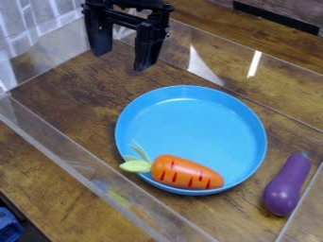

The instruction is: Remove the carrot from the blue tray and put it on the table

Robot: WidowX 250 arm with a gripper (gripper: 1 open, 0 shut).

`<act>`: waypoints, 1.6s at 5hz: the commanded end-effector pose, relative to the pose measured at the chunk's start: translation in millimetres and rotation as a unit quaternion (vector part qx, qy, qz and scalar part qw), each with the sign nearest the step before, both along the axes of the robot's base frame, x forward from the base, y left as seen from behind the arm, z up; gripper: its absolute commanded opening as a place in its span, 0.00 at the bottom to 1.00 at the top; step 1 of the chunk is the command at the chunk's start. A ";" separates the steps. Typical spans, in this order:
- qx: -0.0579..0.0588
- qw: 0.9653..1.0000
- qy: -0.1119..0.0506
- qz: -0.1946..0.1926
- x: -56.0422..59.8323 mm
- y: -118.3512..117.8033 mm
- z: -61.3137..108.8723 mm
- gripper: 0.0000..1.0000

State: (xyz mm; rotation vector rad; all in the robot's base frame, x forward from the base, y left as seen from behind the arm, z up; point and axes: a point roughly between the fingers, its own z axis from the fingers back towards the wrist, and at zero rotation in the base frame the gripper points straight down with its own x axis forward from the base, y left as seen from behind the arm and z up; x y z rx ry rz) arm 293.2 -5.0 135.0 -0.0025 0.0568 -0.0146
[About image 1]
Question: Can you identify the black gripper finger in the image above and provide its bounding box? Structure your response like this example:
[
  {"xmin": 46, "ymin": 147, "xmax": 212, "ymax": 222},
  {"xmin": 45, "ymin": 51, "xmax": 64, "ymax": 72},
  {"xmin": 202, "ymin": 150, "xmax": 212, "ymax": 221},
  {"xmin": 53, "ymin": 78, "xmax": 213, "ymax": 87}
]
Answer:
[
  {"xmin": 84, "ymin": 11, "xmax": 113, "ymax": 57},
  {"xmin": 133, "ymin": 21, "xmax": 169, "ymax": 72}
]

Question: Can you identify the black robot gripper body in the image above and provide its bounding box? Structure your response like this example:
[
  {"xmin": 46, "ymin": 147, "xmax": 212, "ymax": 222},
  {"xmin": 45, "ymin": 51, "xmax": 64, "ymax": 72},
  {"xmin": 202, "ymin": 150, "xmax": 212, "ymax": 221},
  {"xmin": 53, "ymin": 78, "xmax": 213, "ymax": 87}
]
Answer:
[{"xmin": 80, "ymin": 0, "xmax": 173, "ymax": 31}]

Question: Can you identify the orange toy carrot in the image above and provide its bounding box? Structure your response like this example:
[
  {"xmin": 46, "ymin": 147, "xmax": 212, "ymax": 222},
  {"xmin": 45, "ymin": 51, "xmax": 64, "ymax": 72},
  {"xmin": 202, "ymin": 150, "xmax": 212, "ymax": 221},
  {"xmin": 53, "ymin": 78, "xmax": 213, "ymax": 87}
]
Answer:
[{"xmin": 118, "ymin": 142, "xmax": 224, "ymax": 190}]

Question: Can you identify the blue round plastic tray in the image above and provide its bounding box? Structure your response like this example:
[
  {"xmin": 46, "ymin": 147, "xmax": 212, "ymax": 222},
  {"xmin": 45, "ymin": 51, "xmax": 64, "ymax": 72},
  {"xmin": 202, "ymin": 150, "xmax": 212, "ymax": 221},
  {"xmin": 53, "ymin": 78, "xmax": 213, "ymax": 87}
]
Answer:
[{"xmin": 114, "ymin": 85, "xmax": 266, "ymax": 196}]

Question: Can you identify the purple toy eggplant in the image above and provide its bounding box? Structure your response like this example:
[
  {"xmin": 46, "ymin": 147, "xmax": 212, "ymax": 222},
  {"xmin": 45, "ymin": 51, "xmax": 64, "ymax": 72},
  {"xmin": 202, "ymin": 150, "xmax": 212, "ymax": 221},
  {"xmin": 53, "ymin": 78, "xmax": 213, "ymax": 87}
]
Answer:
[{"xmin": 262, "ymin": 152, "xmax": 310, "ymax": 216}]

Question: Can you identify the blue object at corner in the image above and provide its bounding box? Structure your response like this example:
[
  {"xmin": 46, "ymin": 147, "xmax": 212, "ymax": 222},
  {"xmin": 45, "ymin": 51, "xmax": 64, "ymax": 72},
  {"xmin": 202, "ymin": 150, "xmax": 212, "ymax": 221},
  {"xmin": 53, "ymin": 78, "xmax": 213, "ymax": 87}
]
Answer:
[{"xmin": 0, "ymin": 207, "xmax": 22, "ymax": 242}]

